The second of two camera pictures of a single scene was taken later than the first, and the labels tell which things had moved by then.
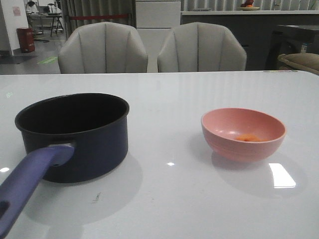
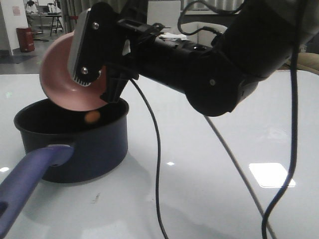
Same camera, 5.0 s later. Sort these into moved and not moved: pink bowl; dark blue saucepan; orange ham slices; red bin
Moved: pink bowl; orange ham slices
Not moved: dark blue saucepan; red bin
